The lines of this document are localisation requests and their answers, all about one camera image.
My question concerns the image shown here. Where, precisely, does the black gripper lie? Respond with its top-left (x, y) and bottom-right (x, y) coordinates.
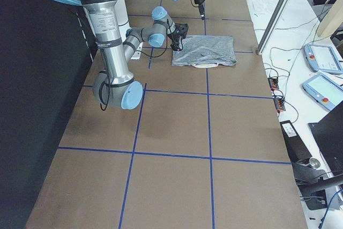
top-left (194, 0), bottom-right (205, 20)
top-left (170, 29), bottom-right (185, 50)

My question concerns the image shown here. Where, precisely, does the striped polo shirt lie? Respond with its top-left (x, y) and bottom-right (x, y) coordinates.
top-left (171, 35), bottom-right (237, 68)

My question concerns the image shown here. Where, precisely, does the clear plastic bag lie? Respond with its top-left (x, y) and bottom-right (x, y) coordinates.
top-left (252, 0), bottom-right (278, 14)

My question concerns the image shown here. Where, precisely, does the black orange power strip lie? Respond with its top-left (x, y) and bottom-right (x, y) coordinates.
top-left (267, 77), bottom-right (279, 91)
top-left (273, 95), bottom-right (286, 113)

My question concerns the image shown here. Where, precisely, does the brown paper table cover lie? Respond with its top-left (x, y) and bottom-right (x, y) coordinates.
top-left (26, 0), bottom-right (307, 228)

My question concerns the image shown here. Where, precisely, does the far teach pendant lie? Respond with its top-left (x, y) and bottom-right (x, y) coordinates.
top-left (304, 44), bottom-right (342, 75)

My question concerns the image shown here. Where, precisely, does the teach pendant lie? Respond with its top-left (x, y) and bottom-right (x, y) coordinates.
top-left (304, 44), bottom-right (342, 75)
top-left (302, 73), bottom-right (342, 111)

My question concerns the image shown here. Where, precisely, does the wooden board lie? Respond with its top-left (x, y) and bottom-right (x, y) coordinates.
top-left (317, 0), bottom-right (342, 37)

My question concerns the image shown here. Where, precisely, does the near teach pendant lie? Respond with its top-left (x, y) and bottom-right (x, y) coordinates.
top-left (302, 73), bottom-right (342, 111)

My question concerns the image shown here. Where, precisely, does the black box with label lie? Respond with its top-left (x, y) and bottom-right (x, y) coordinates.
top-left (280, 120), bottom-right (312, 162)

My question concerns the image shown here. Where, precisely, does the black monitor stand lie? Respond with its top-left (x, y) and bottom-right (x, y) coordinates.
top-left (292, 123), bottom-right (343, 211)

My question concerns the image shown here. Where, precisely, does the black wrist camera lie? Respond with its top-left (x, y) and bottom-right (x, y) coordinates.
top-left (175, 23), bottom-right (189, 34)

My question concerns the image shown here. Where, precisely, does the aluminium frame post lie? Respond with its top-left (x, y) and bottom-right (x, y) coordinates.
top-left (256, 0), bottom-right (290, 55)

